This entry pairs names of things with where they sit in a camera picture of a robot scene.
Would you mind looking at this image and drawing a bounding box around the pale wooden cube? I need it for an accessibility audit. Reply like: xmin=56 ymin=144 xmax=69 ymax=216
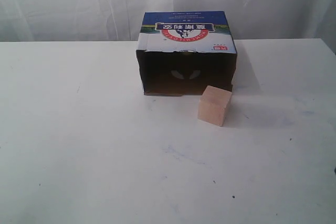
xmin=197 ymin=86 xmax=232 ymax=126

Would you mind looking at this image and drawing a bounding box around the blue white cardboard box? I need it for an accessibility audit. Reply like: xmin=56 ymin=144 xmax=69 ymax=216
xmin=136 ymin=11 xmax=237 ymax=96

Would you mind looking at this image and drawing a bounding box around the white backdrop curtain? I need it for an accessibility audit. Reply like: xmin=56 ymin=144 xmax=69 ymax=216
xmin=1 ymin=0 xmax=335 ymax=45

